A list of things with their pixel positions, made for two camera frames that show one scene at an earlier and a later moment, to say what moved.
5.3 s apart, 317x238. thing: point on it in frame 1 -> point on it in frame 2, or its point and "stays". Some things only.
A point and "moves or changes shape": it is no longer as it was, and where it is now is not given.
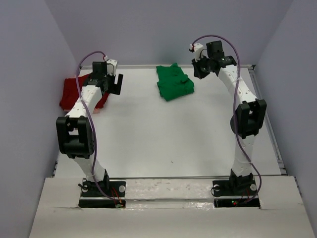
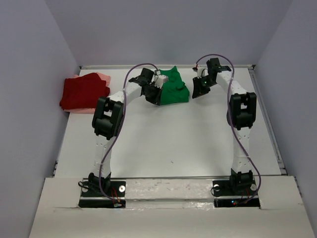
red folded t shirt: [71, 95] stays
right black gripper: [197, 73] -> [198, 90]
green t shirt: [172, 82] moves or changes shape
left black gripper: [115, 89] -> [156, 99]
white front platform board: [170, 208] stays
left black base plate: [114, 189] stays
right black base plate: [235, 188] stays
